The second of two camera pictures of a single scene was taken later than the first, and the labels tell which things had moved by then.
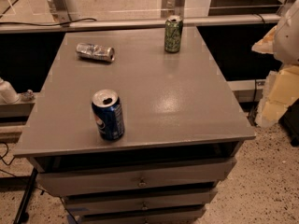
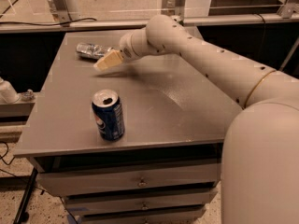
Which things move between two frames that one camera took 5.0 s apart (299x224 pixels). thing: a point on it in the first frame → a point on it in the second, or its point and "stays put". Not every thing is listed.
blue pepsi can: (109, 115) stays put
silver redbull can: (95, 51) stays put
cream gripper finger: (266, 44) → (158, 37)
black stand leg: (21, 216) stays put
